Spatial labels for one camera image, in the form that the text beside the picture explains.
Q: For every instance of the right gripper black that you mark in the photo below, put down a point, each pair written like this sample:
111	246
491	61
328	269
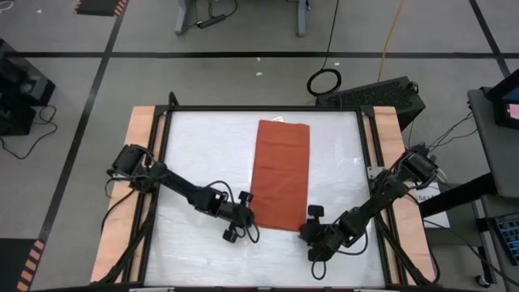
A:
322	236

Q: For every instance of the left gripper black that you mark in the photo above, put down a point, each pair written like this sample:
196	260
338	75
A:
237	217

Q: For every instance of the orange cloth towel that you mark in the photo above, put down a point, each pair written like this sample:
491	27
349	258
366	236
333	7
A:
280	174

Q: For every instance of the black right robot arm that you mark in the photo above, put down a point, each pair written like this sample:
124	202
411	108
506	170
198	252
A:
385	190

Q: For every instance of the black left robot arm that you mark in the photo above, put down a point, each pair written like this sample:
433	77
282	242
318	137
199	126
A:
178	184

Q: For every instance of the wooden side board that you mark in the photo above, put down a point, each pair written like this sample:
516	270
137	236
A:
389	121
121	211

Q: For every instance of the white paper label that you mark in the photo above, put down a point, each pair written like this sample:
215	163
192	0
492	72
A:
440	219

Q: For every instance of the black stand beam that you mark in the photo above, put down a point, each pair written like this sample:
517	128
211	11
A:
458	196

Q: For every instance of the black perforated computer case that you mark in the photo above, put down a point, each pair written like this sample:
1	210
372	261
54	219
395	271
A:
377	95

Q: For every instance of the keypad with blue keys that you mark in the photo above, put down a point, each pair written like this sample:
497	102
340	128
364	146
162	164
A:
510	237

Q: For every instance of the black power strip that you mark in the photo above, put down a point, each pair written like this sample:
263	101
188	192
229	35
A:
211	21

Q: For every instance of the grey side table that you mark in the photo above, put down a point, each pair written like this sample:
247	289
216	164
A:
498	154

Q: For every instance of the grey desk leg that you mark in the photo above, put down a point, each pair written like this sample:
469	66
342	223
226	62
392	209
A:
183	20
302	20

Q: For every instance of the black monitor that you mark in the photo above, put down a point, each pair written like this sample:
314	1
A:
507	113

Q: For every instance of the hazard striped floor mat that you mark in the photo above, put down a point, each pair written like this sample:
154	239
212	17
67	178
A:
99	6
12	263

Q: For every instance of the black equipment cart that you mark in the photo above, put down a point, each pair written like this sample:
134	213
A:
20	89

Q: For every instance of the silver metal bracket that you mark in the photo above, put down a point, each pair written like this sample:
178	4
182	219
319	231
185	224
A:
373	172

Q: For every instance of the black aluminium table frame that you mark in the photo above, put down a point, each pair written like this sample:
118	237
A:
263	108

